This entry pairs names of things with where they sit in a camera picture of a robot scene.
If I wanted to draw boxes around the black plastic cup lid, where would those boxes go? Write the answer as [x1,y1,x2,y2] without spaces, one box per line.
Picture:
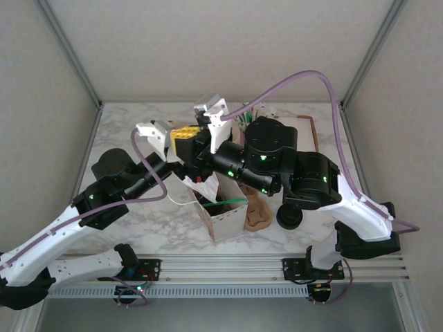
[197,196,226,215]

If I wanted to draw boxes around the white printed paper gift bag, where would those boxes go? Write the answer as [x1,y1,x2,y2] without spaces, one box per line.
[165,172,249,243]

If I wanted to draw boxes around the brown cardboard napkin tray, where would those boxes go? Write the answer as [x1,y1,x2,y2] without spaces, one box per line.
[276,114,320,154]

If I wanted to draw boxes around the brown pulp cup carrier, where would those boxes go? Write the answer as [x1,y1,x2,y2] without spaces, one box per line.
[243,186,273,232]

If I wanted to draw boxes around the stack of black cup lids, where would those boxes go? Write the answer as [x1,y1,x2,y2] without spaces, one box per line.
[276,203,305,231]

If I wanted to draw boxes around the left controller board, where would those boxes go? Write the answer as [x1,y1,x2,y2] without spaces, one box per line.
[115,285,150,298]

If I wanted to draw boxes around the controller board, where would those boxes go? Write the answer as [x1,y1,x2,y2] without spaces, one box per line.
[306,282,334,305]
[115,285,150,298]

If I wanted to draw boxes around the right controller board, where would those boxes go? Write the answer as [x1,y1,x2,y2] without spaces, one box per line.
[306,282,334,305]

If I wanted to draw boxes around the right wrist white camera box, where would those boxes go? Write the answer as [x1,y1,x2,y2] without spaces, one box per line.
[192,93,233,155]

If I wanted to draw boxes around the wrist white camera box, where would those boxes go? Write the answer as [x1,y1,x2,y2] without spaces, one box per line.
[134,119,174,163]
[192,93,233,155]

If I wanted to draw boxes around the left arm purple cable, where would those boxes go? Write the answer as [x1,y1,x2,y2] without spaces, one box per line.
[0,130,169,308]

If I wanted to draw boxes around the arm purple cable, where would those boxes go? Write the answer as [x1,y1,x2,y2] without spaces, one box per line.
[223,70,420,306]
[0,130,169,308]

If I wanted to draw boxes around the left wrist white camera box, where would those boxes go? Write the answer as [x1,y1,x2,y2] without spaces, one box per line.
[134,119,174,163]

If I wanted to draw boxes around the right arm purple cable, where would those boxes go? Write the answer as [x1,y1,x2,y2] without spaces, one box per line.
[223,70,420,306]

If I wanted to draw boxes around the aluminium front rail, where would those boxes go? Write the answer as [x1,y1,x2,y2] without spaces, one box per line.
[55,254,412,284]

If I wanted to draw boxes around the left black mount plate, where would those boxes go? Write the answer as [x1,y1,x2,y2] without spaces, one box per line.
[98,258,163,282]

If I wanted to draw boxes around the black mount plate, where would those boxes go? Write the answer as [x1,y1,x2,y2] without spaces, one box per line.
[282,257,346,282]
[98,258,163,282]

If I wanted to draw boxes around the aluminium frame post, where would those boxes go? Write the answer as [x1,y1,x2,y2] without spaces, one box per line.
[35,0,105,109]
[341,0,408,109]

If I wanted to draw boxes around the right black mount plate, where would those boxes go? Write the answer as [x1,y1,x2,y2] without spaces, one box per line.
[282,257,346,282]

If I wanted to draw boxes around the white slotted cable duct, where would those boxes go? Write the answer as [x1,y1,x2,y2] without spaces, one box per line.
[48,285,309,299]

